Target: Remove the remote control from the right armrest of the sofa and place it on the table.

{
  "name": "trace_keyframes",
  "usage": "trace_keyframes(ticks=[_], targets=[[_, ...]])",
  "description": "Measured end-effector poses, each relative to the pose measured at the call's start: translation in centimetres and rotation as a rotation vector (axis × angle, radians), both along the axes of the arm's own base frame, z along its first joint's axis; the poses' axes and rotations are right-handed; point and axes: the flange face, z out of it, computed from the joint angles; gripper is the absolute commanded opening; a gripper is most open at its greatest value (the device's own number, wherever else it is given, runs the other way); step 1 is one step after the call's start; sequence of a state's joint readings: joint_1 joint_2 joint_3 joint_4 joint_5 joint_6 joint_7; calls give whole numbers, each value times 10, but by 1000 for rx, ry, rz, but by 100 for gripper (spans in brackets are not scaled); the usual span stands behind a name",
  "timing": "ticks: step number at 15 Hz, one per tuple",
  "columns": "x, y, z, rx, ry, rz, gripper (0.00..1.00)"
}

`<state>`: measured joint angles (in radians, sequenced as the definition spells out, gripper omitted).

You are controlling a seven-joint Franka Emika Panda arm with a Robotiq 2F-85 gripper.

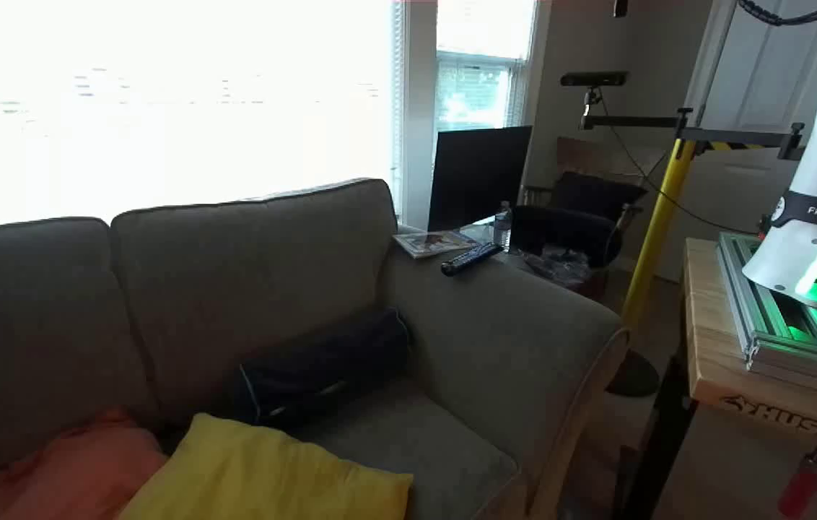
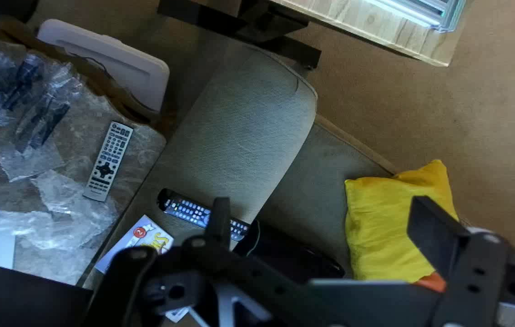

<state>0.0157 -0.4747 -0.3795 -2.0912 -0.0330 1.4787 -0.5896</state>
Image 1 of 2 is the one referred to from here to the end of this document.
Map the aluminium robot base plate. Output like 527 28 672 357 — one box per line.
717 233 817 380

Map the clear plastic bottle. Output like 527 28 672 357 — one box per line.
495 199 514 251

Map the pink cushion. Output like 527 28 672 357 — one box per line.
0 410 167 520

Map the yellow cushion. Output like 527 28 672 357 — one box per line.
120 412 414 520

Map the black camera on boom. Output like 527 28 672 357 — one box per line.
561 69 631 130

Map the black remote control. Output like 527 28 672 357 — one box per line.
439 246 502 276

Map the black office chair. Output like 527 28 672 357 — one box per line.
512 169 644 267

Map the grey fabric sofa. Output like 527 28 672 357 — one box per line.
0 179 625 520

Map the black television screen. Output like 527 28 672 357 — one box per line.
429 127 532 231

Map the magazine on armrest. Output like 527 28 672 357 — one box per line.
394 231 475 259

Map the black cylindrical bolster cushion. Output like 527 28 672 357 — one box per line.
225 308 414 425

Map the yellow tripod stand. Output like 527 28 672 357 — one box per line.
606 136 707 399

